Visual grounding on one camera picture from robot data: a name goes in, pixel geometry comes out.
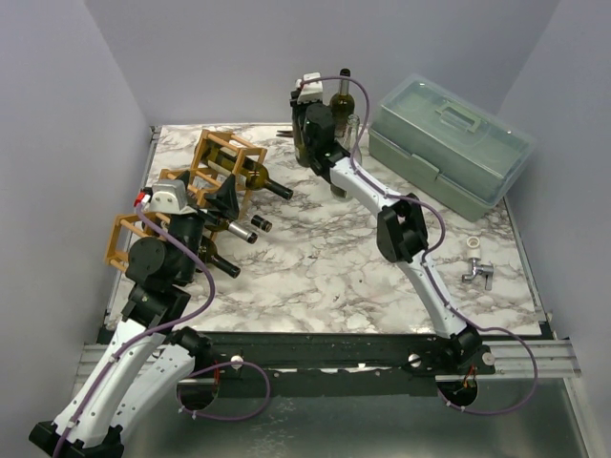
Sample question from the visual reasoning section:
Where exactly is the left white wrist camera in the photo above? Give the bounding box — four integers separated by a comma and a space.
134, 179, 195, 215

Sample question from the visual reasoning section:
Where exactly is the clear square liquor bottle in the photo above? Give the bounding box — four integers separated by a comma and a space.
250, 215, 273, 233

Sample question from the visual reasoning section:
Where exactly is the clear glass bottle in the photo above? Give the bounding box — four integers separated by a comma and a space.
330, 114, 360, 200

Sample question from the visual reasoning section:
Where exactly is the dark green wine bottle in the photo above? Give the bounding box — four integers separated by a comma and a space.
204, 218, 258, 244
200, 146, 293, 200
198, 237, 241, 279

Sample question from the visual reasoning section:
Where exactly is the black mounting rail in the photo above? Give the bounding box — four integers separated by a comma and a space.
95, 328, 497, 400

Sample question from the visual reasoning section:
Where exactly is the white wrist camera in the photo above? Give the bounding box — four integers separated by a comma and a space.
291, 73, 324, 104
134, 179, 195, 215

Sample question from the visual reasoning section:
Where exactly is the white plastic pipe fitting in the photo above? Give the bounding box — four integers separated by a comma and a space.
467, 236, 481, 259

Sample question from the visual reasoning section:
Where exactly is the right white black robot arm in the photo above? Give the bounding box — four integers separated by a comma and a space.
290, 85, 485, 374

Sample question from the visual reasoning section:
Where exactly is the wooden wine rack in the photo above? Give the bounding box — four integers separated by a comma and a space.
104, 129, 269, 278

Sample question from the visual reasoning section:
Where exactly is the green plastic toolbox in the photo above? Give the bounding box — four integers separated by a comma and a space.
369, 74, 536, 221

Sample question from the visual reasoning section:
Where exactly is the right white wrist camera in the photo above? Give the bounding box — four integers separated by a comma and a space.
291, 73, 324, 104

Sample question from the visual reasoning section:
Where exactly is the metal faucet valve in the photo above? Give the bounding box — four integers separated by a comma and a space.
461, 258, 495, 291

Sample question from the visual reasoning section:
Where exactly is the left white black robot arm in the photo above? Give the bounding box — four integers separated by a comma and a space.
29, 175, 239, 457

